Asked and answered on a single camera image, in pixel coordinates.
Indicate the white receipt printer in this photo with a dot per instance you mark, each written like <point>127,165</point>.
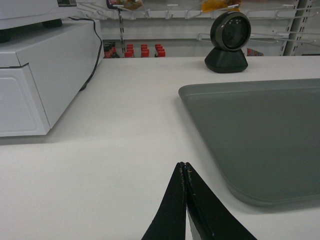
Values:
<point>18,13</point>

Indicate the grey plastic tray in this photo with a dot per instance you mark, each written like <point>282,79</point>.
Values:
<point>264,136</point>

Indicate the red cap bottle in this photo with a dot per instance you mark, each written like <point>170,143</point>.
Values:
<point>129,51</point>
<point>159,51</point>
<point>144,51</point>

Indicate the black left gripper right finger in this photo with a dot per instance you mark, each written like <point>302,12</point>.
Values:
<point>209,219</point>

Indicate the black barcode scanner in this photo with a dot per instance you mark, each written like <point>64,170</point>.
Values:
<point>228,34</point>

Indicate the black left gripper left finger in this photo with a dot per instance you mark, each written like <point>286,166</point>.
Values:
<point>169,223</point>

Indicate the white metal shelf unit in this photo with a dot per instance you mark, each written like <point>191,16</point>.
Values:
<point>278,27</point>

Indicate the white cash register drawer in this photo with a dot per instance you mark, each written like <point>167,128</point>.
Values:
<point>41,72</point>

